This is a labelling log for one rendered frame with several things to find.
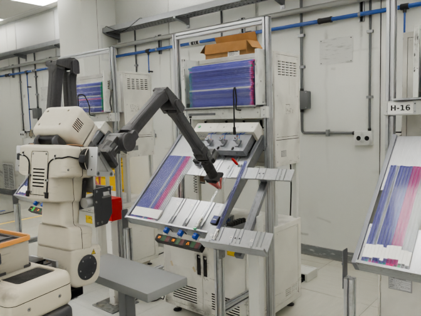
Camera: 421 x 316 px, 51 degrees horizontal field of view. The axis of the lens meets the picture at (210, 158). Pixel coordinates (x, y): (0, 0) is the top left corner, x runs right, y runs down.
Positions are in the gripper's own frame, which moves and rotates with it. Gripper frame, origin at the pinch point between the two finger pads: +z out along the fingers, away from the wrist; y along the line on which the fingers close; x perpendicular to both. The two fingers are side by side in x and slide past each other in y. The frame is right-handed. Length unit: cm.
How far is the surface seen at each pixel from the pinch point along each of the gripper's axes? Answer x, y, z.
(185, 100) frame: -51, 47, -26
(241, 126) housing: -41.2, 2.7, -11.3
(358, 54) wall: -193, -13, 33
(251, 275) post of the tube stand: 35, -30, 25
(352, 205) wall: -118, -10, 137
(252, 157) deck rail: -24.2, -10.5, -1.7
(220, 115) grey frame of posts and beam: -46, 20, -16
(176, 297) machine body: 39, 48, 73
